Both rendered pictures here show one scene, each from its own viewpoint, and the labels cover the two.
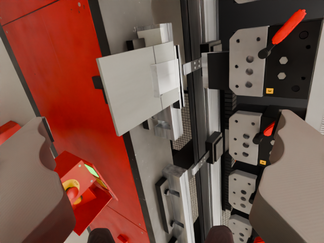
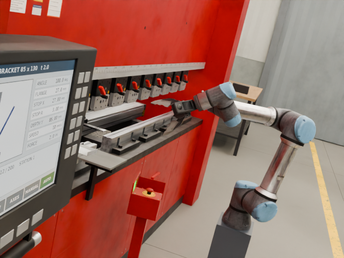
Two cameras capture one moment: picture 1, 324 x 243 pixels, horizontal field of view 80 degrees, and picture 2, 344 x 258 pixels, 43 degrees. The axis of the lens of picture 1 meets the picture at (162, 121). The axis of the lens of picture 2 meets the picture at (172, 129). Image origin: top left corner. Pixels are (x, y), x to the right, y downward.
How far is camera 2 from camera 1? 177 cm
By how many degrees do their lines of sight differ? 44
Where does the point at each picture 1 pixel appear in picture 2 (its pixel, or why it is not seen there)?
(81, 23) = (67, 210)
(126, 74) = (103, 162)
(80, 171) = (137, 192)
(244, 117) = (95, 104)
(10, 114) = not seen: outside the picture
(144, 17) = not seen: hidden behind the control
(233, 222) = (128, 100)
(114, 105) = (118, 162)
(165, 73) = (80, 151)
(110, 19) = not seen: hidden behind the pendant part
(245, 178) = (113, 98)
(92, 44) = (75, 200)
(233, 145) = (103, 107)
